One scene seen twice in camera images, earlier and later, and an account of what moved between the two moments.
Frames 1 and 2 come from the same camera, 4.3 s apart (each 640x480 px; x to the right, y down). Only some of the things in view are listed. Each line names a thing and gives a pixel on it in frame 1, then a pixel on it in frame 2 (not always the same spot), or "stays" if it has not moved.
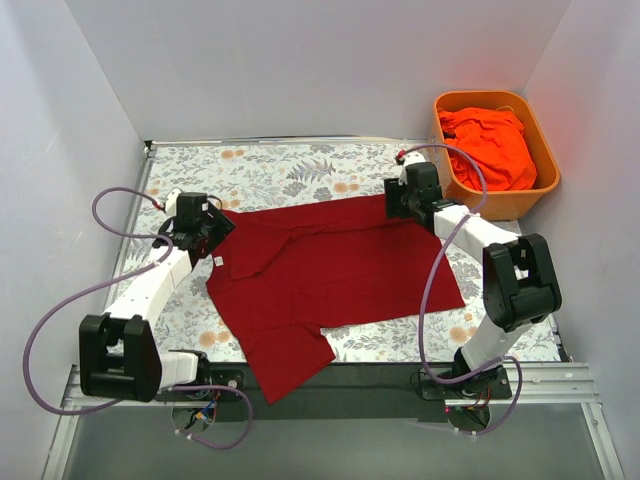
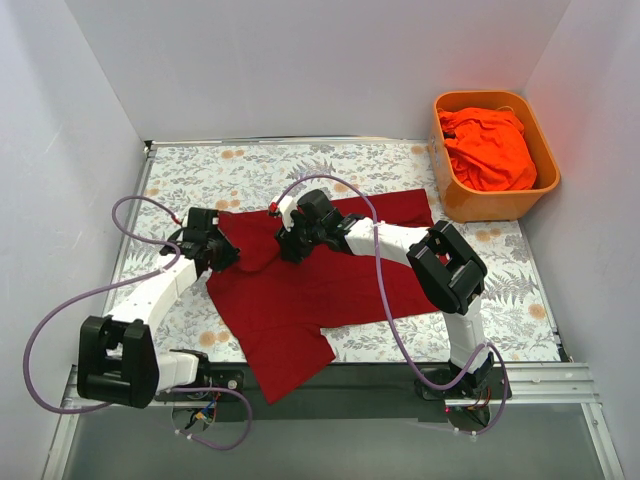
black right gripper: (392, 198) → (291, 244)
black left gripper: (220, 226) → (220, 252)
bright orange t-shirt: (495, 136) stays
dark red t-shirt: (288, 272) stays
